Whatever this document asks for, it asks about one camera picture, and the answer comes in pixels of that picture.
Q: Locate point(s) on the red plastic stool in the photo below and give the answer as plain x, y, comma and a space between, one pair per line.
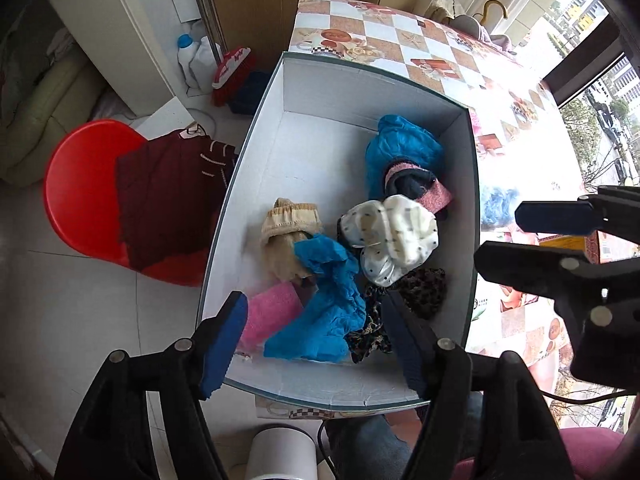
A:
85, 180

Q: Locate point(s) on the dark red garment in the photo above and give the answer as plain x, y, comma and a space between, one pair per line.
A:
165, 200

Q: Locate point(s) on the beige knit sock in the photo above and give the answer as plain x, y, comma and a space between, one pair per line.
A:
285, 245

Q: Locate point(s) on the white cabinet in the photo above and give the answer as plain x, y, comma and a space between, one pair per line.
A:
115, 30

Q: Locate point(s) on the white cardboard box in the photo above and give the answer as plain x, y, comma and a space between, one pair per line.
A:
310, 160

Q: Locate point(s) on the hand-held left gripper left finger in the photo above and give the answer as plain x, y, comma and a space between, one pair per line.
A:
225, 340

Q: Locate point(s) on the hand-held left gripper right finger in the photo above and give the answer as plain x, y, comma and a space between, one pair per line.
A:
407, 345

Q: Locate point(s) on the white bottle blue cap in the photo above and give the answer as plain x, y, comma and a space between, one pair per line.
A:
186, 60

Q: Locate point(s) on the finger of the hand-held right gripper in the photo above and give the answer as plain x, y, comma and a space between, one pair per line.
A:
530, 265
550, 216

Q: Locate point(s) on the checkered printed tablecloth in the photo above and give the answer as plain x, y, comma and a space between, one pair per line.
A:
505, 85

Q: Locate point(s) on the blue fuzzy sock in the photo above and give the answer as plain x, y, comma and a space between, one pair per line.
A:
325, 310

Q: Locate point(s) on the white plastic bottle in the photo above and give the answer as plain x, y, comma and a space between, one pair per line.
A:
206, 60

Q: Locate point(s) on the person's pink garment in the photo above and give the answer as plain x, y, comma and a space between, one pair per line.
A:
595, 455

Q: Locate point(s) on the white cylinder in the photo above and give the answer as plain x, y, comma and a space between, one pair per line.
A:
282, 452

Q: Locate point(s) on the blue translucent plastic bag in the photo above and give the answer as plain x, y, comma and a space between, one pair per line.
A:
500, 205

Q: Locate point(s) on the red broom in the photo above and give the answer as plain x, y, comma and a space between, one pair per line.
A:
231, 72

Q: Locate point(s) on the person's jeans leg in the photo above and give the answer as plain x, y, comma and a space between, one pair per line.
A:
370, 445

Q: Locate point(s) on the blue dustpan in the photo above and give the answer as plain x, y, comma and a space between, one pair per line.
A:
247, 92

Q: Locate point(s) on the red printed box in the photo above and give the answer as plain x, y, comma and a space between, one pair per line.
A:
575, 246

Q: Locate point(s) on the leopard print cloth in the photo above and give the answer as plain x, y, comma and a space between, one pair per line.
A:
417, 292

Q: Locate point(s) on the cream sofa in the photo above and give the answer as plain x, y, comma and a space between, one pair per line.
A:
40, 120

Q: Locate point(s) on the yellow hook hanger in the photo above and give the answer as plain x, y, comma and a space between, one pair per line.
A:
492, 4

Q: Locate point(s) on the cream polka dot cloth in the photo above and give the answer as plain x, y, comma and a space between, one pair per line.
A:
395, 235

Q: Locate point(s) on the grey cloth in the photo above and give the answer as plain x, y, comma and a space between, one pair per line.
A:
475, 27

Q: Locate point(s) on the blue quilted cloth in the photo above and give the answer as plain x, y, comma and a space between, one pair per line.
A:
400, 150

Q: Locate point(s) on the maroon and navy sock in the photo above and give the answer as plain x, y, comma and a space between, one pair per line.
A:
417, 185

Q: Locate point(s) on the pink fuzzy cloth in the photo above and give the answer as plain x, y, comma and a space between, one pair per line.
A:
267, 317

